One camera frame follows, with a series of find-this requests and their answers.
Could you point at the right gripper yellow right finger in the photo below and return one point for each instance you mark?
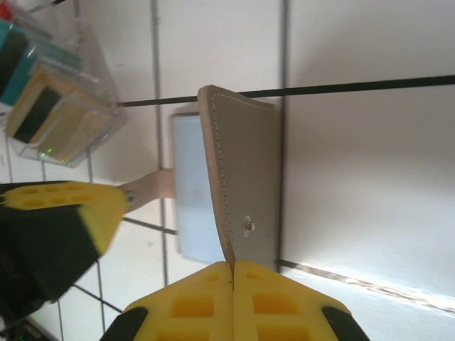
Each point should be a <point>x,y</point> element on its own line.
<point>277,309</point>

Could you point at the teal card stack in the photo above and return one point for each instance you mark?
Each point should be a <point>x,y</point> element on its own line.
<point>25,85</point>

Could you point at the gold card stack black stripe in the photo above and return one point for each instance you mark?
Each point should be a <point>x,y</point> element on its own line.
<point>35,80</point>

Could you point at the red card stack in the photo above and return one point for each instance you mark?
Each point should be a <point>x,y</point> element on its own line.
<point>5,9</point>

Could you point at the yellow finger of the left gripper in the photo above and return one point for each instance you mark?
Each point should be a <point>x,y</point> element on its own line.
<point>42,248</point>
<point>81,187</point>

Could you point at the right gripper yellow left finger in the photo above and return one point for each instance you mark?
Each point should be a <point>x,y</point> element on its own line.
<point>192,309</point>

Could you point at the clear acrylic card organizer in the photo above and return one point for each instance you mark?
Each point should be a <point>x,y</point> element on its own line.
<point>103,106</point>

